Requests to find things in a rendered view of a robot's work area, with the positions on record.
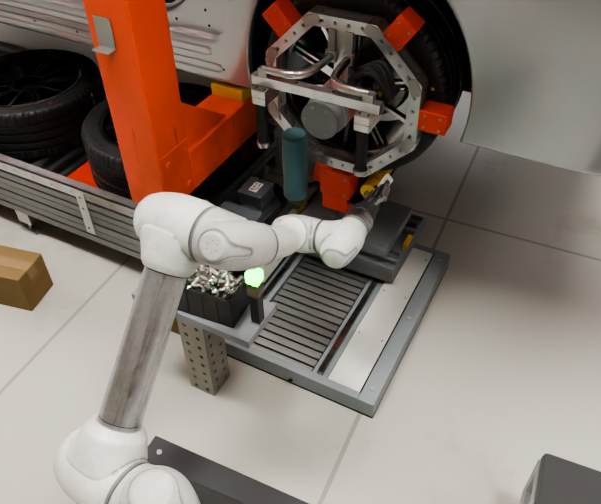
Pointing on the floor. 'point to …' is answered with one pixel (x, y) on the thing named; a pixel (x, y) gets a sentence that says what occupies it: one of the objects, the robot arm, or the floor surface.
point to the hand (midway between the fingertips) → (385, 182)
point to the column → (204, 357)
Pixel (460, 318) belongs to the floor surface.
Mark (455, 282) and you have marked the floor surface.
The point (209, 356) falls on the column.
